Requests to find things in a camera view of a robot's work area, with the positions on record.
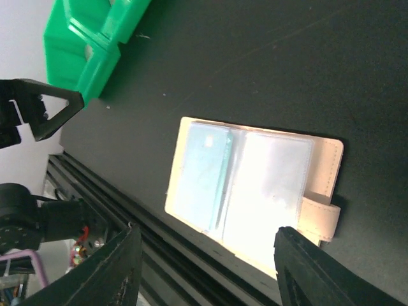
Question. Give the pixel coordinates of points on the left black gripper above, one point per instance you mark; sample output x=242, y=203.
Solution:
x=45, y=108

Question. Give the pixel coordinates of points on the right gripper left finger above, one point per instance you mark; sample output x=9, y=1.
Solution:
x=111, y=276

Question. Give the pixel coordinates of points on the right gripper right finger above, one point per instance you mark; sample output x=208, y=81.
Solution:
x=306, y=275

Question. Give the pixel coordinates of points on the tan card holder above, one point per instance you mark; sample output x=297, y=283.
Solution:
x=274, y=179

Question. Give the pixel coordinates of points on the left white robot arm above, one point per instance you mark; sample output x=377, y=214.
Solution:
x=26, y=219

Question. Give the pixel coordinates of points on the green bin near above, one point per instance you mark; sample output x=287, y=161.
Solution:
x=73, y=62

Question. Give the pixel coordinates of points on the green bin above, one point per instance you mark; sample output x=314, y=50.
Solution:
x=122, y=19
x=73, y=62

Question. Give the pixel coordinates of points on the green bin middle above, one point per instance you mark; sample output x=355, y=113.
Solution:
x=122, y=19

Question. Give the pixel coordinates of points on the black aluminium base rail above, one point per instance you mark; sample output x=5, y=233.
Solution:
x=174, y=270

